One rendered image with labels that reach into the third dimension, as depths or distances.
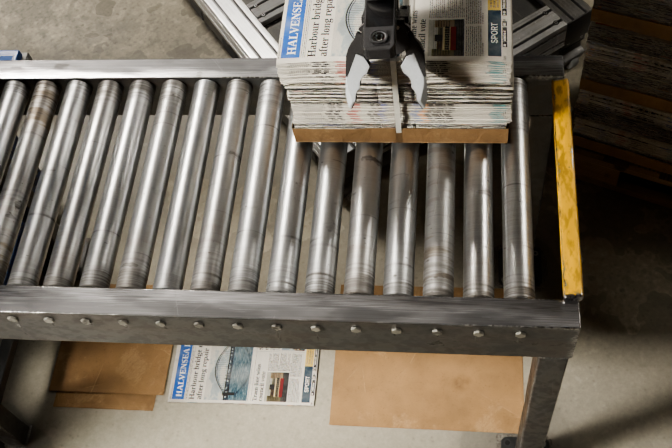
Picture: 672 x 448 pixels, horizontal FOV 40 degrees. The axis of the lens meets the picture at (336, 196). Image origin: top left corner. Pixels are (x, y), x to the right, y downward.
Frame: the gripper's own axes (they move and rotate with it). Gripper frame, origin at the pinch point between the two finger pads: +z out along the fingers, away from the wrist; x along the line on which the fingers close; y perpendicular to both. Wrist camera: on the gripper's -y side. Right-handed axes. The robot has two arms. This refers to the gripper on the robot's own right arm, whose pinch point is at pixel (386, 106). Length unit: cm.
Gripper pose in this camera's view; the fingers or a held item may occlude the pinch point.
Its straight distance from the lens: 141.5
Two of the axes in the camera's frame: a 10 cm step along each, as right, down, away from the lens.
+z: 0.5, 8.9, 4.6
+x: -9.9, -0.1, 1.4
